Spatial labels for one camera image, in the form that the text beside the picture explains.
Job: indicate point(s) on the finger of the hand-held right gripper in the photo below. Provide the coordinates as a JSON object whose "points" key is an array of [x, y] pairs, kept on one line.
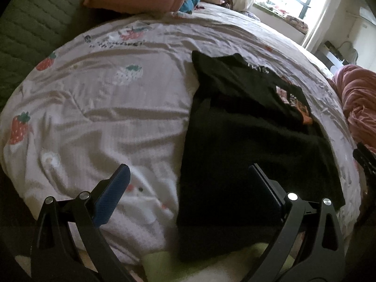
{"points": [[367, 160]]}

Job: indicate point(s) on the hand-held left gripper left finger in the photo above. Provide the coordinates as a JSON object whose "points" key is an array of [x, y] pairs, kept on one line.
{"points": [[113, 192]]}

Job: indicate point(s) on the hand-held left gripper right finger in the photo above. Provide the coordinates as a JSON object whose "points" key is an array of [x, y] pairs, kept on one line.
{"points": [[268, 189]]}

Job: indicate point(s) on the black sweater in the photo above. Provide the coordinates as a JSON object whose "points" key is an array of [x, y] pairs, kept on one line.
{"points": [[243, 152]]}

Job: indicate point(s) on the clothes on windowsill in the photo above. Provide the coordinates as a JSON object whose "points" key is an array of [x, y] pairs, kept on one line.
{"points": [[296, 23]]}

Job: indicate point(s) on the pink blanket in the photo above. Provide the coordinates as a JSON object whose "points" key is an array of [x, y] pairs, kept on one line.
{"points": [[359, 100]]}

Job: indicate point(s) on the strawberry printed bed sheet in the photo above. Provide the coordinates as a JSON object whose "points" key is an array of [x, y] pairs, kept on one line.
{"points": [[102, 117]]}

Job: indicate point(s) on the green fluffy cloth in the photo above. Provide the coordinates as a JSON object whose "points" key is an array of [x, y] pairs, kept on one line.
{"points": [[205, 267]]}

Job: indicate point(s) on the white desk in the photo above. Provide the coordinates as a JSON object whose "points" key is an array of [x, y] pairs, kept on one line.
{"points": [[335, 54]]}

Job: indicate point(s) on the green quilted headboard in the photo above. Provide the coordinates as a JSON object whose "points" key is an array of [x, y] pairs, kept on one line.
{"points": [[35, 29]]}

